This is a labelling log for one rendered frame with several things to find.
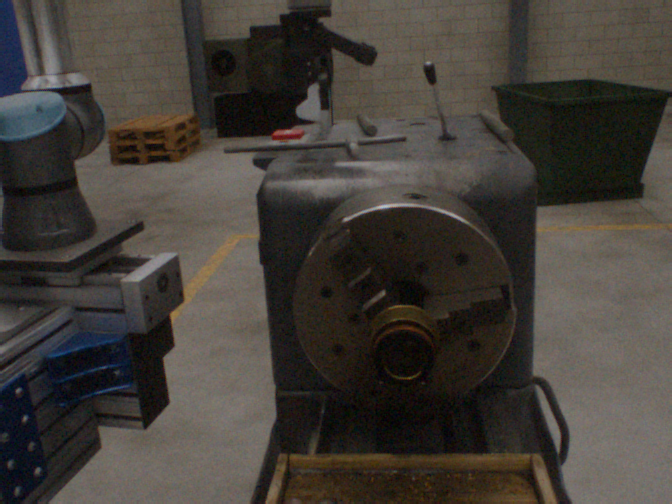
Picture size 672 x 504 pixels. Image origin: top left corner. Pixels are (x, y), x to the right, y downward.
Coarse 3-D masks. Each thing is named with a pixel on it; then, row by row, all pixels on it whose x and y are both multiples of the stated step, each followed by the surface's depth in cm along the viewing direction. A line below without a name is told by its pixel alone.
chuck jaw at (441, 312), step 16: (496, 288) 94; (432, 304) 93; (448, 304) 92; (464, 304) 91; (480, 304) 91; (496, 304) 91; (448, 320) 88; (464, 320) 91; (480, 320) 92; (496, 320) 92; (448, 336) 89
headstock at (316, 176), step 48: (384, 144) 126; (432, 144) 123; (480, 144) 120; (288, 192) 110; (336, 192) 109; (480, 192) 106; (528, 192) 106; (288, 240) 111; (528, 240) 108; (288, 288) 114; (528, 288) 111; (288, 336) 117; (528, 336) 114; (288, 384) 120; (480, 384) 117
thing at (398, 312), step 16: (384, 320) 86; (400, 320) 85; (416, 320) 85; (432, 320) 88; (368, 336) 89; (384, 336) 83; (400, 336) 82; (416, 336) 82; (432, 336) 85; (384, 352) 83; (400, 352) 91; (416, 352) 90; (432, 352) 83; (384, 368) 84; (400, 368) 88; (416, 368) 87; (432, 368) 84; (400, 384) 85
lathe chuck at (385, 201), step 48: (384, 192) 99; (432, 192) 100; (384, 240) 94; (432, 240) 93; (480, 240) 93; (336, 288) 97; (432, 288) 95; (480, 288) 95; (336, 336) 99; (480, 336) 97; (336, 384) 102; (432, 384) 100
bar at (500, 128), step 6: (480, 114) 146; (486, 114) 141; (486, 120) 138; (492, 120) 133; (498, 120) 131; (492, 126) 130; (498, 126) 126; (504, 126) 124; (498, 132) 124; (504, 132) 120; (510, 132) 120; (504, 138) 121; (510, 138) 121
